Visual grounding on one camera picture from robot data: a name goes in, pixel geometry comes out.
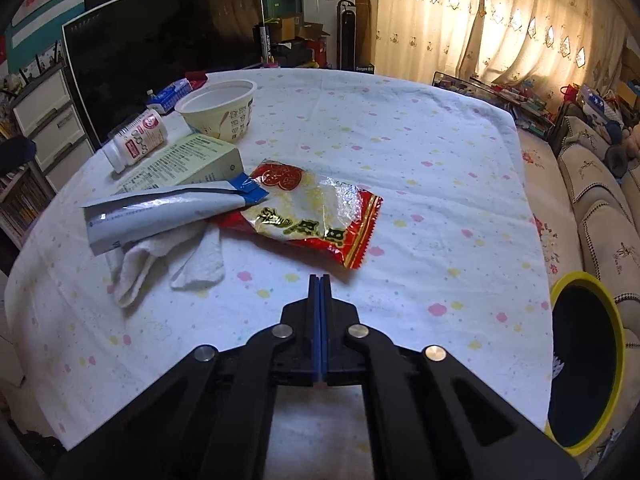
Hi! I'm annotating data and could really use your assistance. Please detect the white plastic drawer unit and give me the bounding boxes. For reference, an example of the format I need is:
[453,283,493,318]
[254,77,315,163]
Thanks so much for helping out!
[10,62,97,187]

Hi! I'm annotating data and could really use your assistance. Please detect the blue tissue pack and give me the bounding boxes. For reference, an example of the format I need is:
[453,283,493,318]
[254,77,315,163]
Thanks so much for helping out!
[147,80,193,114]

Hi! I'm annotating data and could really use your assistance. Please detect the white floral tablecloth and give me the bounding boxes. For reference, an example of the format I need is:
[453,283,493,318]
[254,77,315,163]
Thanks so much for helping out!
[4,67,554,454]

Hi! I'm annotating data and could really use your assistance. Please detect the glass coffee table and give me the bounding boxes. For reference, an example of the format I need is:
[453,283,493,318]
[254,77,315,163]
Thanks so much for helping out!
[432,70,567,132]

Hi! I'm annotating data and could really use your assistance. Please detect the white plastic bowl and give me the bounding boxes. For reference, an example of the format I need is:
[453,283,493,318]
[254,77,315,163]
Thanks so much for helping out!
[174,80,258,142]

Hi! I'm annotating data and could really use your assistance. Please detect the pile of plush toys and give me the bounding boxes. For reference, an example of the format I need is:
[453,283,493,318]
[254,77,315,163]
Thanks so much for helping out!
[559,76,640,171]

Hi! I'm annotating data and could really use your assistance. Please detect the bookshelf with books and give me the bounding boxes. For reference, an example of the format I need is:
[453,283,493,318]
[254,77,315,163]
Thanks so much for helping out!
[0,160,53,253]

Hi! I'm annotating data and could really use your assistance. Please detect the white tissue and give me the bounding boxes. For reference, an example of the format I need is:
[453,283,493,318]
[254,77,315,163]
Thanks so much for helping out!
[105,222,226,309]

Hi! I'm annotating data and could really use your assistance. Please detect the silver blue tube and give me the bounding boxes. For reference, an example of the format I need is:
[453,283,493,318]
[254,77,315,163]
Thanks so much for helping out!
[82,173,265,256]

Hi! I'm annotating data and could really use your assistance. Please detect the open cardboard boxes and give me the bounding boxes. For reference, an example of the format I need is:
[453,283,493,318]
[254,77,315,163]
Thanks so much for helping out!
[272,12,332,45]

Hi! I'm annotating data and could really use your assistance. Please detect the red snack wrapper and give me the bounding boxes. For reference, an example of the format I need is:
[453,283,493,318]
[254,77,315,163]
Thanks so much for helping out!
[210,159,385,270]

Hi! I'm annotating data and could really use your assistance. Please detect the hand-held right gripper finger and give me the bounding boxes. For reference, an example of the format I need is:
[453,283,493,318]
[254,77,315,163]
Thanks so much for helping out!
[321,274,584,480]
[52,274,323,480]

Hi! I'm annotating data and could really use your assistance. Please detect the black tower fan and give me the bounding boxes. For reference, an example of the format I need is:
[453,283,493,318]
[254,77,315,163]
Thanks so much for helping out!
[337,0,359,71]

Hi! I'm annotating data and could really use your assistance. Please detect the pale green carton box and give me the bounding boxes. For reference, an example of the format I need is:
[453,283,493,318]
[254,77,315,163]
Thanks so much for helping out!
[116,133,245,196]

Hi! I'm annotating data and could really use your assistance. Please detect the beige sofa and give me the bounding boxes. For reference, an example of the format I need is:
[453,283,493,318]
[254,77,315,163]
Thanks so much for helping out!
[547,115,640,343]

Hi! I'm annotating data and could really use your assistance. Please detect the white pill bottle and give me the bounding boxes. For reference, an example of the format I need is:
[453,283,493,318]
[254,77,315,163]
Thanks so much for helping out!
[102,109,168,174]

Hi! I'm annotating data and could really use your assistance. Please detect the cream embroidered curtain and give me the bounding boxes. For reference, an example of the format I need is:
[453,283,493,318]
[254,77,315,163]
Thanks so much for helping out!
[357,0,637,97]

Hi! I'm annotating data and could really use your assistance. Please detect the black bin with yellow rim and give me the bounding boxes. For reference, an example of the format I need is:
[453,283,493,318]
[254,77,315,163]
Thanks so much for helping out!
[544,271,627,457]

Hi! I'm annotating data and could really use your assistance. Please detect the large curved television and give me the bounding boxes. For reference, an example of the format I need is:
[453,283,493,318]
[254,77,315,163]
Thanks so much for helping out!
[62,0,266,147]

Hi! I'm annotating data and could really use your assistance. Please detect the black tube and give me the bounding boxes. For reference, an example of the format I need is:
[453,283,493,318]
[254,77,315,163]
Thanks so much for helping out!
[257,22,275,64]

